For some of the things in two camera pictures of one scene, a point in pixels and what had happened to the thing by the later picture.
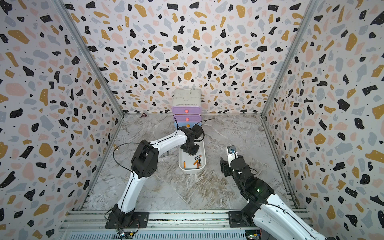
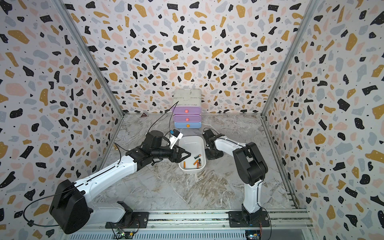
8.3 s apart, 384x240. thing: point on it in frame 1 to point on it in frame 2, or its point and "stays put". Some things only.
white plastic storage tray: x=196 y=163 stays put
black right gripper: x=225 y=167 to x=209 y=157
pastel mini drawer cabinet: x=186 y=107 stays put
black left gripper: x=194 y=152 to x=177 y=158
